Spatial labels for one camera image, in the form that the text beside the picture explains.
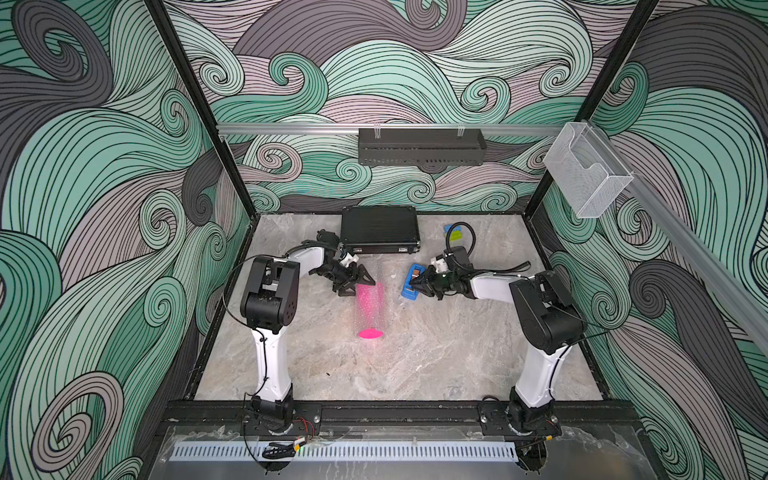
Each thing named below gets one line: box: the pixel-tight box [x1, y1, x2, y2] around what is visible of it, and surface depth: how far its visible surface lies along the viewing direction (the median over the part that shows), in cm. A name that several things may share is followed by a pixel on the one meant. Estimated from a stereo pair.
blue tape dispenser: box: [401, 263, 426, 301], surface depth 97 cm
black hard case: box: [341, 206, 421, 255], surface depth 114 cm
